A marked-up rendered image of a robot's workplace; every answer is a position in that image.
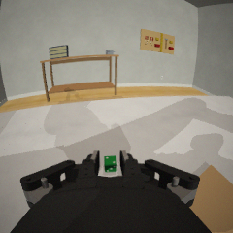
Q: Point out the tan flat mat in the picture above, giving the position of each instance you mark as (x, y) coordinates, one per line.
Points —
(213, 202)

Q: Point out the green die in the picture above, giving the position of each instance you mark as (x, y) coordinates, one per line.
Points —
(110, 163)

